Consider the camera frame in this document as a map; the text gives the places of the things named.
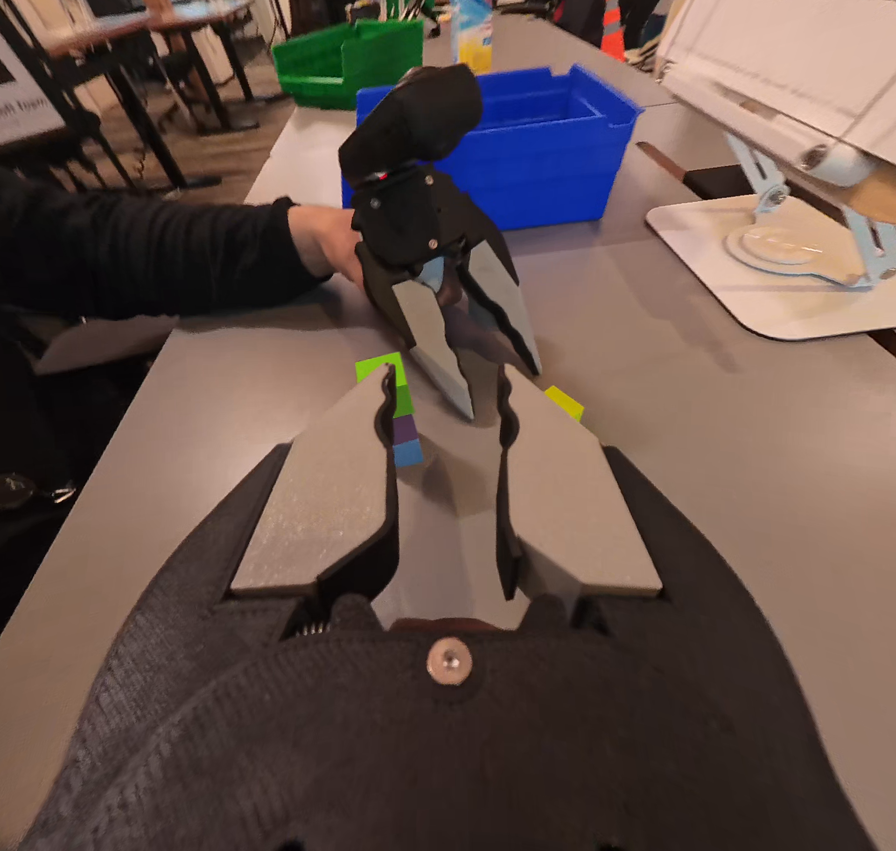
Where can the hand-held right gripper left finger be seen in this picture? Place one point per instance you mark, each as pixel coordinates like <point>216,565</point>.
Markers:
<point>322,508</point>

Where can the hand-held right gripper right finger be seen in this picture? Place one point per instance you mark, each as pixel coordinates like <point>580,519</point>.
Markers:
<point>581,515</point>

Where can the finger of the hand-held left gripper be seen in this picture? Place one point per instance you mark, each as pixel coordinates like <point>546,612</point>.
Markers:
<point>430,333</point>
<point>500,291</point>

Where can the green foam cube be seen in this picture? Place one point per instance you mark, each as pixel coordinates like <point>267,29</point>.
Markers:
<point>399,389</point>

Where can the purple foam cube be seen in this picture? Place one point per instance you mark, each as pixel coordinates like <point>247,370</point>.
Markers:
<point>404,431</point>

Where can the light blue foam cube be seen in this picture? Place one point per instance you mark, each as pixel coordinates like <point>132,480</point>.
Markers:
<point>408,453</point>

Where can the yellow foam cube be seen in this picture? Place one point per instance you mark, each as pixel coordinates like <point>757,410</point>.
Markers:
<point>563,401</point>

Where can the blue plastic bin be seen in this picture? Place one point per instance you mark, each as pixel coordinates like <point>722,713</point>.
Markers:
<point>546,151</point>

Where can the person's left hand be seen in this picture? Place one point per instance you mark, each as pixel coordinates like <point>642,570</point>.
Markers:
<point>329,242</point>

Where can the white wipes canister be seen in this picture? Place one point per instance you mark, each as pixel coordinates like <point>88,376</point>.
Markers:
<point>470,18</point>

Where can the orange traffic cone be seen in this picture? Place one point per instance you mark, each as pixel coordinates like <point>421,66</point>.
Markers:
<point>613,21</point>

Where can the wooden desk black legs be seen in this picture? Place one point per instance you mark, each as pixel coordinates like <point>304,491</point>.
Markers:
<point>175,46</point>

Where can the white document stand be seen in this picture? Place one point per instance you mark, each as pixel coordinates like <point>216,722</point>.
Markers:
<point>805,270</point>

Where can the printed instruction sheet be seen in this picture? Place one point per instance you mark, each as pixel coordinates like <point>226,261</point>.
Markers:
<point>805,39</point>

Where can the black white code sign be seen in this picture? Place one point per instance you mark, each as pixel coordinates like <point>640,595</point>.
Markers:
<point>21,102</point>

